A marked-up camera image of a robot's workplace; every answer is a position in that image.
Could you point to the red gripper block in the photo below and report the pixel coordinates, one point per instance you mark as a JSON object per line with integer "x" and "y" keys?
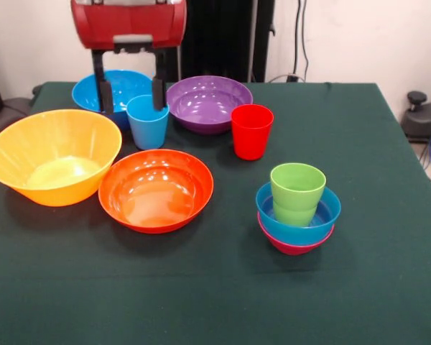
{"x": 129, "y": 23}

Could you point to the large blue bowl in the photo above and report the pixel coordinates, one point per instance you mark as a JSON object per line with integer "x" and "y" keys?
{"x": 125, "y": 86}

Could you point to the large yellow bowl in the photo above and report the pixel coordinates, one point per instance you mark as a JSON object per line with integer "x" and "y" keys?
{"x": 57, "y": 179}

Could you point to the red cup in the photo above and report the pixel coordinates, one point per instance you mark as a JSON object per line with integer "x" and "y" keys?
{"x": 251, "y": 140}

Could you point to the purple bowl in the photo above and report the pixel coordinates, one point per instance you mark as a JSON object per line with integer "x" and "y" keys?
{"x": 208, "y": 108}

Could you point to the pink bowl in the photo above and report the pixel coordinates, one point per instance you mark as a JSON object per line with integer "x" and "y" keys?
{"x": 294, "y": 249}

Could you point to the dark green tablecloth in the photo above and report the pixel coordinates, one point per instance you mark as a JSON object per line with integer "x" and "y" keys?
{"x": 201, "y": 294}

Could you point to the green cup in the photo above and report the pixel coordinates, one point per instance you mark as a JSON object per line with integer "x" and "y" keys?
{"x": 296, "y": 201}

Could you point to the small blue bowl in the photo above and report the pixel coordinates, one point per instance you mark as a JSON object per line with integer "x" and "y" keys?
{"x": 265, "y": 208}

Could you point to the orange bowl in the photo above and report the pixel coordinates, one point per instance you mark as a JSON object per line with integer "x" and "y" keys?
{"x": 154, "y": 205}

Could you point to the blue cup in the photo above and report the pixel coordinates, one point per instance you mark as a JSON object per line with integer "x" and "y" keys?
{"x": 147, "y": 129}

